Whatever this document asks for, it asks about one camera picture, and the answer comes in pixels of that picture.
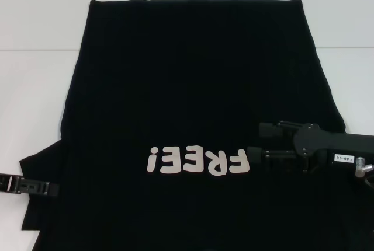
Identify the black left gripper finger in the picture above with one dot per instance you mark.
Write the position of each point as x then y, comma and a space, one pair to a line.
35, 186

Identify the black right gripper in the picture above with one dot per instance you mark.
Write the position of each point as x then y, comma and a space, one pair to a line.
321, 146

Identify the black shirt with FREE print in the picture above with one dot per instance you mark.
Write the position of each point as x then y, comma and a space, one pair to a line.
187, 87

